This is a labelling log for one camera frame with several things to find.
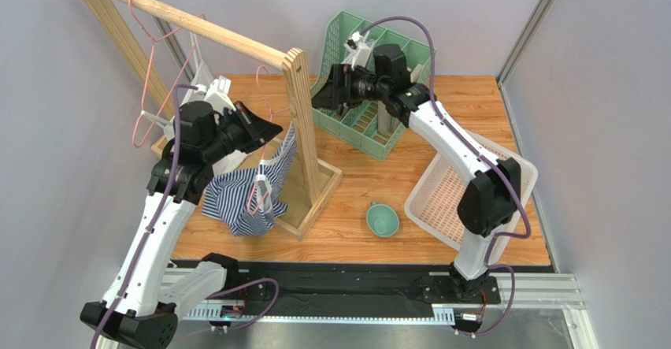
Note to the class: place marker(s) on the green plastic file organizer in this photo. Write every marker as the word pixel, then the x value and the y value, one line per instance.
pixel 398 73

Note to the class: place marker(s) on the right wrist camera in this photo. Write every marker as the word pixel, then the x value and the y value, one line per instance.
pixel 359 49

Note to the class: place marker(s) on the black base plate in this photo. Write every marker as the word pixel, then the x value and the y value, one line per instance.
pixel 313 289

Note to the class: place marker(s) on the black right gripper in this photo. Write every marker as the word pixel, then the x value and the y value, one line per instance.
pixel 338 87

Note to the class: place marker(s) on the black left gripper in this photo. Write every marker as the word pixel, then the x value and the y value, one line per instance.
pixel 255 129

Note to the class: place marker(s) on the blue white striped tank top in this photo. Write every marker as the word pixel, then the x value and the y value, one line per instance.
pixel 247 200

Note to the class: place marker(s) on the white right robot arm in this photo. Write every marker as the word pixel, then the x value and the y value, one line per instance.
pixel 492 186

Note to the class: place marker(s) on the white plastic basket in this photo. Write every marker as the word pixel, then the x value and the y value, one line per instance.
pixel 439 197

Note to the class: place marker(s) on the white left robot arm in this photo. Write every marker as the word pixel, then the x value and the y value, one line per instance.
pixel 136 311

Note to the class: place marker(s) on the green ceramic cup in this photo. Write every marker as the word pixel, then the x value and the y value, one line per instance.
pixel 382 220

